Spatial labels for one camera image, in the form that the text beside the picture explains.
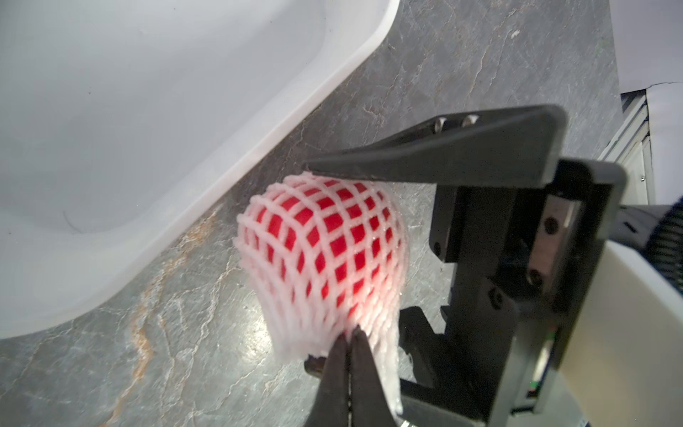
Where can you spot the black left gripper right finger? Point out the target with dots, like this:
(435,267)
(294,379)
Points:
(368,405)

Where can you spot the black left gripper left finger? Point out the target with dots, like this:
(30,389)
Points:
(331,406)

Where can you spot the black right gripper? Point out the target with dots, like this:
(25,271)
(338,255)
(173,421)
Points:
(525,247)

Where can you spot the white plastic tub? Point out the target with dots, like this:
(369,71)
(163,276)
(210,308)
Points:
(123,121)

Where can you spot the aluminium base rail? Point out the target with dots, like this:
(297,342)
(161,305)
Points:
(630,148)

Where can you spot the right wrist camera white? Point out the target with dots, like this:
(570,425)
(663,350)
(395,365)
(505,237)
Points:
(623,366)

